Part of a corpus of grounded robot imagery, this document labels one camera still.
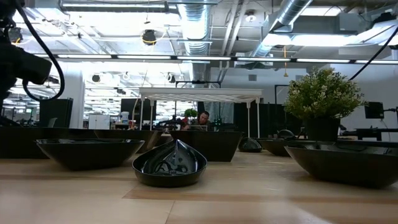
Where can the black leaf-shaped mini plate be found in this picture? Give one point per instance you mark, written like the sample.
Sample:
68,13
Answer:
90,155
342,168
280,148

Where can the black teardrop mini plate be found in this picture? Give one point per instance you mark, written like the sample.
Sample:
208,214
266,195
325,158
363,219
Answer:
250,146
169,175

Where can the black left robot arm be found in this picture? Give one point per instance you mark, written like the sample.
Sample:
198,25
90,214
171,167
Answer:
4,9

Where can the black ceiling-hung device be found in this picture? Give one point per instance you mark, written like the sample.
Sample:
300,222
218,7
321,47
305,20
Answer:
15,35
149,37

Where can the black room partition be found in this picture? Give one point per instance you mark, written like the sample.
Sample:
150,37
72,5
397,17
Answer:
270,118
56,112

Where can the white cabinet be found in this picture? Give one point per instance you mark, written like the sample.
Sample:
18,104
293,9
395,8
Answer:
99,122

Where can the large black screen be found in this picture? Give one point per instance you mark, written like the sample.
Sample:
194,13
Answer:
133,109

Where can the small green background plant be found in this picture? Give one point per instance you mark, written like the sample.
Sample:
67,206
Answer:
190,112

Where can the long ceiling light strip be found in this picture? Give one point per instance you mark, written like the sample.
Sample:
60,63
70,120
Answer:
202,58

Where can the grey laptop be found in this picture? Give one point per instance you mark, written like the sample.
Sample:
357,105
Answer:
197,127

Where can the person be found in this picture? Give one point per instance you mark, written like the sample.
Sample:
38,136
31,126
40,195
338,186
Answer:
203,117

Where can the black domed object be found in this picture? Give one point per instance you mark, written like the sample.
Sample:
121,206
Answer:
286,133

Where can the potted green artificial plant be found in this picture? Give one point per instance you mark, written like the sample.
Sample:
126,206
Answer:
323,96

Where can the black workbench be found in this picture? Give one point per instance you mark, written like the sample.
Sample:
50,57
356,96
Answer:
368,132

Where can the black monitor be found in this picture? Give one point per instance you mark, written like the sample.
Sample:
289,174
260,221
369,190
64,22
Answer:
374,110

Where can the silver ceiling air duct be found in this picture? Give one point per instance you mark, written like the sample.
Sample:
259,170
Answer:
289,12
196,28

